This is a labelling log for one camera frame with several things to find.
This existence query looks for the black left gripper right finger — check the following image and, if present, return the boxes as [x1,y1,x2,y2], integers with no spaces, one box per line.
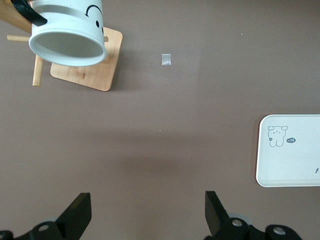
[203,190,307,240]

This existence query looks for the white rabbit print tray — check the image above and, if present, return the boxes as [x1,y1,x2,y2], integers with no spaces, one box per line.
[255,114,320,188]

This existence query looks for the white smiley face mug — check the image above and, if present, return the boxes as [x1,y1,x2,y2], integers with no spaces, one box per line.
[11,0,108,67]

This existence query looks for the wooden mug stand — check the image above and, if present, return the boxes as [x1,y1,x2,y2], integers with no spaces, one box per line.
[0,0,124,92]

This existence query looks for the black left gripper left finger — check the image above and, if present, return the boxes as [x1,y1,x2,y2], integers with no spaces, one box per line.
[0,192,92,240]

